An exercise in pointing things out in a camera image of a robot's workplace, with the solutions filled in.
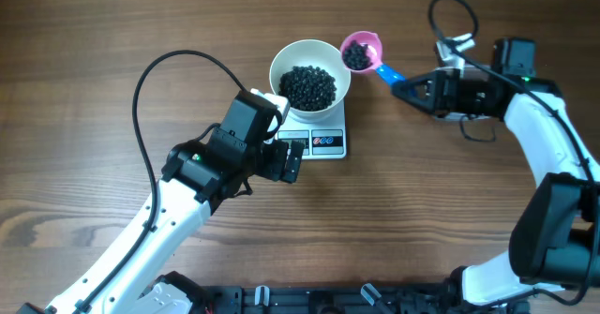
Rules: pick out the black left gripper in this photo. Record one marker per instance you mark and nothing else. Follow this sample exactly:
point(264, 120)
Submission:
point(275, 169)

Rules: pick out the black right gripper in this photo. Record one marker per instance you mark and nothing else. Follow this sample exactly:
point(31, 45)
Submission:
point(444, 93)

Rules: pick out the pink scoop blue handle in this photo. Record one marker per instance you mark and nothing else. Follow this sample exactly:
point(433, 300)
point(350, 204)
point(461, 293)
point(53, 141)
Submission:
point(362, 53)

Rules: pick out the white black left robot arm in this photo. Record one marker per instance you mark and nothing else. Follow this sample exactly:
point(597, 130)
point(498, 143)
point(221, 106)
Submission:
point(196, 179)

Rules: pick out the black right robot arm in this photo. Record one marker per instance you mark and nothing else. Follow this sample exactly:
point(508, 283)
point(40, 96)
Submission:
point(555, 244)

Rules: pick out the white digital kitchen scale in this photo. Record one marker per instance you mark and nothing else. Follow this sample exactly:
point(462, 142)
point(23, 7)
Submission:
point(322, 133)

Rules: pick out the black beans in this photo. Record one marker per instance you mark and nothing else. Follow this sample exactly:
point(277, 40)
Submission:
point(309, 89)

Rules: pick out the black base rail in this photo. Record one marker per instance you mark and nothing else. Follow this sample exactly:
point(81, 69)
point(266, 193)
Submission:
point(405, 299)

